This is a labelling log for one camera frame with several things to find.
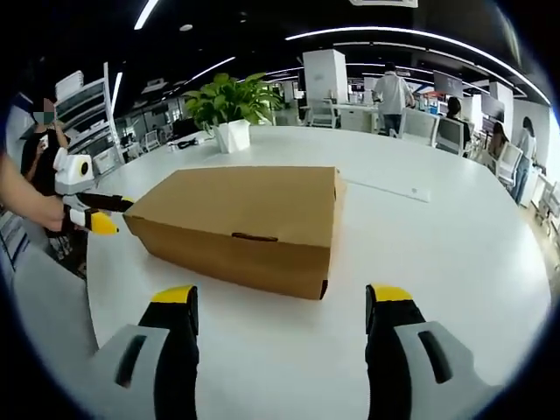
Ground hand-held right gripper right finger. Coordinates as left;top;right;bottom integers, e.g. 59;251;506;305
365;283;504;420

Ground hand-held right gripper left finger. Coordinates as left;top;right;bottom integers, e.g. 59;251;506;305
89;284;200;420

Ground brown cardboard shoe box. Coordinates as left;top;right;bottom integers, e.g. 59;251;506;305
122;164;348;302

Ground person's left hand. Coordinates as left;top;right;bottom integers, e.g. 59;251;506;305
38;196;67;232

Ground white shelving rack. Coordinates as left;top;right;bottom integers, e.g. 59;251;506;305
54;61;123;177

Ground white faceted plant pot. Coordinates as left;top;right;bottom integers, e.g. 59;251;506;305
213;119;252;154

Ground green potted plant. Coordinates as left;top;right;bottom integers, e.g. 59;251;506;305
182;73;284;137

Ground white flat strip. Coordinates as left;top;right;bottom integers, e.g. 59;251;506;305
345;177;432;204

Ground white office chair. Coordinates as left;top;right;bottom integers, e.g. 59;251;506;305
305;99;341;129
496;142;525;188
435;116;466;157

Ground white partition cabinet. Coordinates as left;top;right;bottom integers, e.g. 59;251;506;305
302;49;349;129

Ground dark computer monitor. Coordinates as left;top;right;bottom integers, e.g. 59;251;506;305
432;69;465;98

